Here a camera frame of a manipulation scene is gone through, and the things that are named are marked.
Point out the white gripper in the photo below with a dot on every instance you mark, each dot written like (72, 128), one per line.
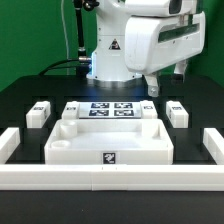
(152, 44)

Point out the white desk top tray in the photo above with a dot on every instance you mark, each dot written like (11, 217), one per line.
(109, 142)

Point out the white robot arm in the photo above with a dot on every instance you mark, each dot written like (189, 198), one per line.
(108, 59)

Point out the marker tag plate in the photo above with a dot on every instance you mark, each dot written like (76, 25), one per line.
(109, 110)

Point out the white U-shaped fence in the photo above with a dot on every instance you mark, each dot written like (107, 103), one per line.
(102, 177)

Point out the black camera pole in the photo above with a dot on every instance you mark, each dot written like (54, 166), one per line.
(80, 5)

